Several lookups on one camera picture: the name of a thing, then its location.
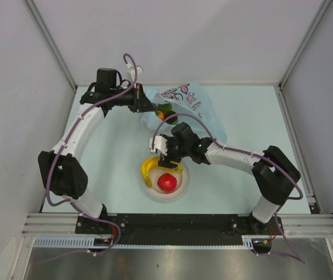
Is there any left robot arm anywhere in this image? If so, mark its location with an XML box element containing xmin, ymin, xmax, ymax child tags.
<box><xmin>38</xmin><ymin>68</ymin><xmax>156</xmax><ymax>233</ymax></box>

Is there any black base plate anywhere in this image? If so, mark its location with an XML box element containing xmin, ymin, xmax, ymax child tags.
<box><xmin>75</xmin><ymin>212</ymin><xmax>285</xmax><ymax>246</ymax></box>

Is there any orange red fake peach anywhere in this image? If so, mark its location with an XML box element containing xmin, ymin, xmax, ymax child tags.
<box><xmin>155</xmin><ymin>110</ymin><xmax>166</xmax><ymax>121</ymax></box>

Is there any green fake fruit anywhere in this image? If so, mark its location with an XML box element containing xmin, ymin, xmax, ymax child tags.
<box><xmin>157</xmin><ymin>103</ymin><xmax>178</xmax><ymax>125</ymax></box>

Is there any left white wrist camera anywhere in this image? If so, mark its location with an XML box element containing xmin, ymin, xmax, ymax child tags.
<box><xmin>126</xmin><ymin>64</ymin><xmax>144</xmax><ymax>81</ymax></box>

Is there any aluminium frame rail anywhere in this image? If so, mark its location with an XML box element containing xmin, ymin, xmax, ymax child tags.
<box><xmin>22</xmin><ymin>213</ymin><xmax>333</xmax><ymax>238</ymax></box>

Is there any yellow fake fruit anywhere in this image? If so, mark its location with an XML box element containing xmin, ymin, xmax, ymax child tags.
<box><xmin>140</xmin><ymin>157</ymin><xmax>183</xmax><ymax>188</ymax></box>

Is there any white paper plate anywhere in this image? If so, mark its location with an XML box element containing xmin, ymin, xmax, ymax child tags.
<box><xmin>140</xmin><ymin>157</ymin><xmax>189</xmax><ymax>202</ymax></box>

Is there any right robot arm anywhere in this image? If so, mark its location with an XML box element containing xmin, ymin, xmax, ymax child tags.
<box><xmin>149</xmin><ymin>122</ymin><xmax>301</xmax><ymax>234</ymax></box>

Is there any white slotted cable duct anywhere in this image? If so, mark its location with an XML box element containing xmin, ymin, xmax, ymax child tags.
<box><xmin>33</xmin><ymin>235</ymin><xmax>256</xmax><ymax>251</ymax></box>

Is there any light blue plastic bag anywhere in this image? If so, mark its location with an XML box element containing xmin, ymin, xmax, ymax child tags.
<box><xmin>141</xmin><ymin>81</ymin><xmax>227</xmax><ymax>142</ymax></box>

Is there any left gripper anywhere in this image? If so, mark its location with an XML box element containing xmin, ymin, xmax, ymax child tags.
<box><xmin>109</xmin><ymin>83</ymin><xmax>156</xmax><ymax>113</ymax></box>

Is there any red fake apple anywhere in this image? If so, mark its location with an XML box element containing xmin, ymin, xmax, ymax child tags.
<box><xmin>157</xmin><ymin>173</ymin><xmax>178</xmax><ymax>193</ymax></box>

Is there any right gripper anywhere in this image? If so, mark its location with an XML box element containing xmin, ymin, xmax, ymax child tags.
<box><xmin>158</xmin><ymin>135</ymin><xmax>190</xmax><ymax>170</ymax></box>

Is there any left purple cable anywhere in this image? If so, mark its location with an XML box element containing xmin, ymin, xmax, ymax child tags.
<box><xmin>34</xmin><ymin>53</ymin><xmax>144</xmax><ymax>263</ymax></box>

